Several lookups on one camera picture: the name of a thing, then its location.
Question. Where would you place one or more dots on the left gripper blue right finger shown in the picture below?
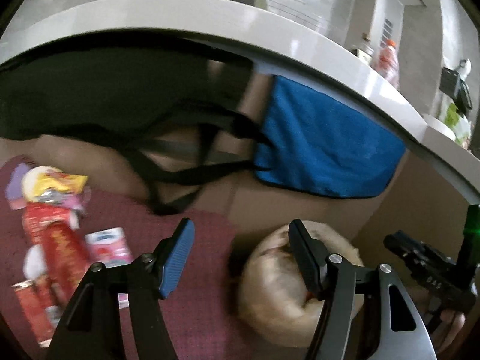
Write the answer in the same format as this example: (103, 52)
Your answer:
(310, 255)

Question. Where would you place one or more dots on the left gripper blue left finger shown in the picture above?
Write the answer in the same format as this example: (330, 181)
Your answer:
(171, 256)

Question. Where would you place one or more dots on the Kleenex tissue pack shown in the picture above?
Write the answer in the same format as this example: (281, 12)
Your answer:
(109, 247)

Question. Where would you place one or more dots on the red crushed drink can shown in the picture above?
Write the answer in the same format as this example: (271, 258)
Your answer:
(67, 259)

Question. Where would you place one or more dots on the yellow snack wrapper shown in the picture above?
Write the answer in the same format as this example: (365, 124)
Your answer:
(47, 184)

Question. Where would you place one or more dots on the pink purple sponge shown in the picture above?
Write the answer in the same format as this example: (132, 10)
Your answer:
(14, 192)

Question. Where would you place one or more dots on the trash bin with plastic bag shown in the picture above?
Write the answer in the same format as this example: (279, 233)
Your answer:
(272, 296)

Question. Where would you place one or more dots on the person's right hand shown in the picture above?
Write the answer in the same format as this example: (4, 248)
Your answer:
(451, 322)

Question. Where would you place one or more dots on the red plaid tablecloth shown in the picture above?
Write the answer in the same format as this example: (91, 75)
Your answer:
(117, 312)

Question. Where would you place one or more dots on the blue hanging towel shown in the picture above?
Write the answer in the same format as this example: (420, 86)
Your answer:
(323, 147)

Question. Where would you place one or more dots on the red round wrapper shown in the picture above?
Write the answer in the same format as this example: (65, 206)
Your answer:
(40, 306)

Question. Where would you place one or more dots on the black hanging bag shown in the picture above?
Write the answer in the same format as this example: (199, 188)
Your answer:
(124, 97)

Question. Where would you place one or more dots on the green white package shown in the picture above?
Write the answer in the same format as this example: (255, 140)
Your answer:
(459, 124)

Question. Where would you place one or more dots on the white bowl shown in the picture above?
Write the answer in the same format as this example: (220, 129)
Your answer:
(439, 126)

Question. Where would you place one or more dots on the red plastic bottle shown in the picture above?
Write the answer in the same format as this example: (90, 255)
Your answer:
(387, 64)

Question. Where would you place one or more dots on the dark sauce bottle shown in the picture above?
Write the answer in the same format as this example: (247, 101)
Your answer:
(364, 50)

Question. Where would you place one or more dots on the black wall rack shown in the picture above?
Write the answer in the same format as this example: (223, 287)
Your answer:
(456, 88)

